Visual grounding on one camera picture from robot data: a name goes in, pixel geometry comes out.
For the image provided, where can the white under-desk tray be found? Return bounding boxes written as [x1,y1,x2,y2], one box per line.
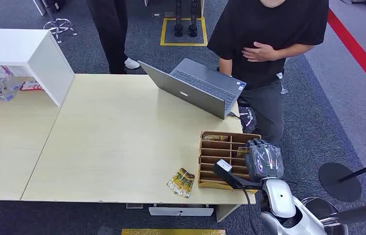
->
[148,206,215,217]

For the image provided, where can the black bracket wrist camera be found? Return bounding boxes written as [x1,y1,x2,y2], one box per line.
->
[214,159,263,191]

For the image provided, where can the black round stand base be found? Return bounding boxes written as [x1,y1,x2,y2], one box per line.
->
[318,162,363,203]

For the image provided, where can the red and white packet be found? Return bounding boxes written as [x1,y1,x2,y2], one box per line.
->
[19,80,44,92]

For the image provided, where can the clear plastic water bottle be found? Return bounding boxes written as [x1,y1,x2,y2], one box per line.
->
[0,65,24,102]

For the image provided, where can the chrome round base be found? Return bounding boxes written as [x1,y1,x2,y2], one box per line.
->
[300,197,349,235]

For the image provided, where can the standing person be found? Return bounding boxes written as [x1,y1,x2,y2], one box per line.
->
[86,0,141,75]

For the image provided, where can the grey metal pole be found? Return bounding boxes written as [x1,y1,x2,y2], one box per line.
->
[319,199,366,228]

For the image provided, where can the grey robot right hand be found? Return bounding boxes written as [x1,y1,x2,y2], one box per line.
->
[245,139,285,182]

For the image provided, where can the person's left hand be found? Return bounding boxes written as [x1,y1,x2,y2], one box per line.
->
[241,41,280,63]

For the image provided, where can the black robot legs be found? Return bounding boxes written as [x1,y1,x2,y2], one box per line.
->
[173,0,199,38]

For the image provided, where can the wooden slotted card organizer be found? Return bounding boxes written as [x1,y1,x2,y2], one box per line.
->
[197,131,262,192]

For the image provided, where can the grey open laptop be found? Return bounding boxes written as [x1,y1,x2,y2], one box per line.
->
[138,58,247,120]

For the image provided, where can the black camera cable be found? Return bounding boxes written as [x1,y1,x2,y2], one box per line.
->
[242,188,258,235]

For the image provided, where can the chrome chair base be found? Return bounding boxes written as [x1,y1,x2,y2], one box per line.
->
[43,18,78,45]

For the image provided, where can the yellow green card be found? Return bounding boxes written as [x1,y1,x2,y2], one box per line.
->
[175,172,195,199]
[202,134,229,142]
[236,146,250,159]
[166,168,191,192]

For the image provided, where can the white shelf unit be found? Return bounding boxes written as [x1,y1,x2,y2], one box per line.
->
[0,28,75,107]

